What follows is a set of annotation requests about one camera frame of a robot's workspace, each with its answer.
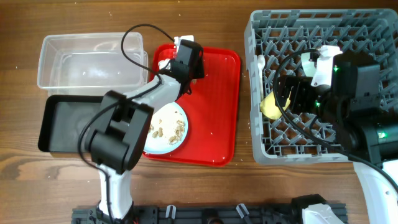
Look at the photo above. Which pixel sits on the clear plastic waste bin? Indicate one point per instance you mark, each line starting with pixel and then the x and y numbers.
pixel 92 64

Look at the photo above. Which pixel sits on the peanut shell food scraps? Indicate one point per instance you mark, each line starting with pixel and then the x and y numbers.
pixel 169 130

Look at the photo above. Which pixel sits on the white plastic spoon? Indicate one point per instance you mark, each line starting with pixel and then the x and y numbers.
pixel 261 62

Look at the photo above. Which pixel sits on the grey dishwasher rack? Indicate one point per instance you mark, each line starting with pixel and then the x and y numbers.
pixel 276 34

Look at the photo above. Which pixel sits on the mint green bowl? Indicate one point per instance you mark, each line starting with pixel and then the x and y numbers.
pixel 308 66

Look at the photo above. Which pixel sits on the yellow plastic cup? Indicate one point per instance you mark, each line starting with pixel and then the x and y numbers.
pixel 268 107

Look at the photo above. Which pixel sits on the red plastic serving tray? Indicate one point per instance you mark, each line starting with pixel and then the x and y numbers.
pixel 211 110

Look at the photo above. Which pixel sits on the black plastic waste tray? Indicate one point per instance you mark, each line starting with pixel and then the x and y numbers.
pixel 64 118

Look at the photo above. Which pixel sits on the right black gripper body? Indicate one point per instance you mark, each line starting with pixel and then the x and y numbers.
pixel 288 94

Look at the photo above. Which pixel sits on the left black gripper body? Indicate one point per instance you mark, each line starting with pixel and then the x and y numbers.
pixel 198 71

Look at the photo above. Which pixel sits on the white tissue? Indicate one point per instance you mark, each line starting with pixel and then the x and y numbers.
pixel 164 64

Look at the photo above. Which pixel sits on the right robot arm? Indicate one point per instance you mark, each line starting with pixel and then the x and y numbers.
pixel 344 91

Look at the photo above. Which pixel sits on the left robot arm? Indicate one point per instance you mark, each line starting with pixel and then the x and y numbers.
pixel 116 135

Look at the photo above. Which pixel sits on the large light blue plate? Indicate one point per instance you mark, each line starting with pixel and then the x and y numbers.
pixel 157 146

